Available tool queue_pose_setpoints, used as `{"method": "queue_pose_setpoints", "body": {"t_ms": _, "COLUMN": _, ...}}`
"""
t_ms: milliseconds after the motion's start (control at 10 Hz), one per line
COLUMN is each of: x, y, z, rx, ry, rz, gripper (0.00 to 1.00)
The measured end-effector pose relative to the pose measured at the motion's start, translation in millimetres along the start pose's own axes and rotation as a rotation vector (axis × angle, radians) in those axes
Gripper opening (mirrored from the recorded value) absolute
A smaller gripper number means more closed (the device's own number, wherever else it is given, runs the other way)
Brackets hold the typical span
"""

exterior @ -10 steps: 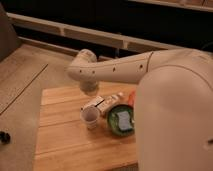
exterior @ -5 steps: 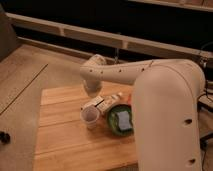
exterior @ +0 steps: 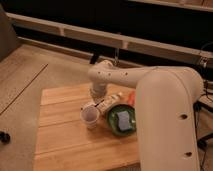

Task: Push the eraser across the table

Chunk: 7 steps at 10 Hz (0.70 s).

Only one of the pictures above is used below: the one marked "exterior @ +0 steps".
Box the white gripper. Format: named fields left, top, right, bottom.
left=82, top=83, right=107, bottom=108

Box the white eraser box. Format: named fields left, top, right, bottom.
left=96, top=92, right=123, bottom=115

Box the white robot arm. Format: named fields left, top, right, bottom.
left=88, top=60, right=203, bottom=171

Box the translucent plastic cup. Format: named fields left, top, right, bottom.
left=80, top=106, right=100, bottom=129

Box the green round plate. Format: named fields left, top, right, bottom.
left=106, top=104, right=136, bottom=136

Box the orange small object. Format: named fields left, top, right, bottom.
left=128, top=91, right=135, bottom=106

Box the blue sponge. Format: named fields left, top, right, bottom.
left=117, top=111, right=131, bottom=131

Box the grey cabinet corner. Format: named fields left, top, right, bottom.
left=0, top=4, right=21, bottom=62

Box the black object on floor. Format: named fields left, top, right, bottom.
left=0, top=131, right=10, bottom=144

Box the long white shelf rail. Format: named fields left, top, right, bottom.
left=6, top=13, right=213, bottom=61

